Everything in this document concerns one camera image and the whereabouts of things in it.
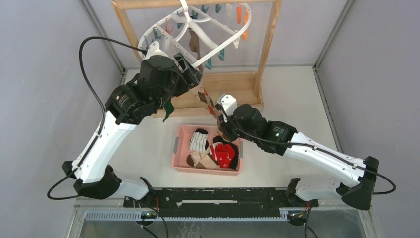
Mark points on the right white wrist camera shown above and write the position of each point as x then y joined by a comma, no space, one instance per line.
229,105

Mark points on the black white striped sock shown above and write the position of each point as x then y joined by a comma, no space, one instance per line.
199,140

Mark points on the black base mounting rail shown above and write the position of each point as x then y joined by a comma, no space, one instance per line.
224,202

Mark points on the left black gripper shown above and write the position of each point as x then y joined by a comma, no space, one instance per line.
189,78

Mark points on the beige brown patch sock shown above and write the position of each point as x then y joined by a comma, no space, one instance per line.
201,160

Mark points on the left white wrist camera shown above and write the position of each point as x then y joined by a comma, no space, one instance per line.
154,50

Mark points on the taupe striped cuff sock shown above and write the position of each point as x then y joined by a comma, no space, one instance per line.
194,43

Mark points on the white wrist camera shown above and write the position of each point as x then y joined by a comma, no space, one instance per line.
154,50
229,105

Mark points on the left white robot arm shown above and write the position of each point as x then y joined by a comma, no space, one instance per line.
94,176

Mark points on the red christmas sock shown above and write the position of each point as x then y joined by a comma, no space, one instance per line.
224,155

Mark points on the dark green sock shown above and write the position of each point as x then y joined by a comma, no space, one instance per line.
169,109

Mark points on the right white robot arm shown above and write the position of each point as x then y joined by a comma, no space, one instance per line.
354,179

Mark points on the brown argyle sock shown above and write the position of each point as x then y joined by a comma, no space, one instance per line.
208,101

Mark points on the white slotted cable duct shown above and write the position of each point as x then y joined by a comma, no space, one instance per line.
114,215

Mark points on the wooden hanger stand frame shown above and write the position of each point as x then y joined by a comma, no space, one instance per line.
245,86

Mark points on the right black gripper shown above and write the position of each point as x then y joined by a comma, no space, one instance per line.
225,128

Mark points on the pink plastic basket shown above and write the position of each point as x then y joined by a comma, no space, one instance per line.
181,151

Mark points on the white round clip hanger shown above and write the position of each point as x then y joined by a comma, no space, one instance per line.
173,35

